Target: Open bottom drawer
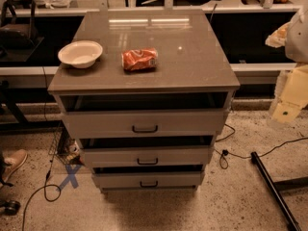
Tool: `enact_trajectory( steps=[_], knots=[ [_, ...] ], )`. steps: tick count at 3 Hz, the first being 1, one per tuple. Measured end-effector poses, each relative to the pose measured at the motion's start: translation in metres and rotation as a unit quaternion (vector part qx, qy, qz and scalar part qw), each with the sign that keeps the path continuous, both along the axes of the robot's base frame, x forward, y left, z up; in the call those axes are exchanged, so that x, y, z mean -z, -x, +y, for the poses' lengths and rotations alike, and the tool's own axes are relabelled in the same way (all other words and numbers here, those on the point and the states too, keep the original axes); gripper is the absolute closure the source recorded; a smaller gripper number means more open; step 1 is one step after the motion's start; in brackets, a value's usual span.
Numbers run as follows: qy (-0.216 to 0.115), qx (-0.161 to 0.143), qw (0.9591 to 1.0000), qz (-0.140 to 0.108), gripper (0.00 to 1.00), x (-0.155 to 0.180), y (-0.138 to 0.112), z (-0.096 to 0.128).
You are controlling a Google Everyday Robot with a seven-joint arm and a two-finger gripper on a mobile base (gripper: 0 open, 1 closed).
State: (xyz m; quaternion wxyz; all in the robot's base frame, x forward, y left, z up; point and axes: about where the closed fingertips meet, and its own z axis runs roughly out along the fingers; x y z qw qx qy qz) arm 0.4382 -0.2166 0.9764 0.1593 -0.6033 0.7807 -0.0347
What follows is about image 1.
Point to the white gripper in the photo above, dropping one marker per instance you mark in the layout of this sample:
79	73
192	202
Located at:
298	38

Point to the grey bottom drawer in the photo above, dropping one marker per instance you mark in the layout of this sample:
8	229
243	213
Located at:
150	180

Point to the grey drawer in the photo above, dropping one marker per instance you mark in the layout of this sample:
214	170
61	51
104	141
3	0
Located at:
146	156
150	180
129	124

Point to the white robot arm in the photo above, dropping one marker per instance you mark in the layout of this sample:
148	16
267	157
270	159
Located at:
293	35

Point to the grey top drawer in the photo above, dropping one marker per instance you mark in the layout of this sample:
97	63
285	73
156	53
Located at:
129	124

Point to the grey middle drawer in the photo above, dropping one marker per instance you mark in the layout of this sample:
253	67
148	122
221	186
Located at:
146	156

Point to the grey drawer cabinet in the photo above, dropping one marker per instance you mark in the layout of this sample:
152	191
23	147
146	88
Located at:
192	73

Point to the black metal stand leg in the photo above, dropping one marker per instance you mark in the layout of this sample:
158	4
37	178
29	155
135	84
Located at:
280	186

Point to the crushed orange soda can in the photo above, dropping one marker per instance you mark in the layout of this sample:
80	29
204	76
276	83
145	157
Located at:
139	59

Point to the white paper bowl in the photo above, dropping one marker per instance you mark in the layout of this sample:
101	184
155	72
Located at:
80	54

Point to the blue tape cross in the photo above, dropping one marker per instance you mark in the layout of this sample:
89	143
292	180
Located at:
71	171

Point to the dark bag on bench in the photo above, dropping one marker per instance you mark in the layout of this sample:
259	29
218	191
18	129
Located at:
17	41

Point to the tan shoe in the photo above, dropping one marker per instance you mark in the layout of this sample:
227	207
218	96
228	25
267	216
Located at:
10	164

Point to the black caster wheel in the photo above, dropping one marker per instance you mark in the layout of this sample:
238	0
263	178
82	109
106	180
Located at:
11	207

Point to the black wire basket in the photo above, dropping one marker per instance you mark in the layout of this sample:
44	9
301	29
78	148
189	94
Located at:
64	148

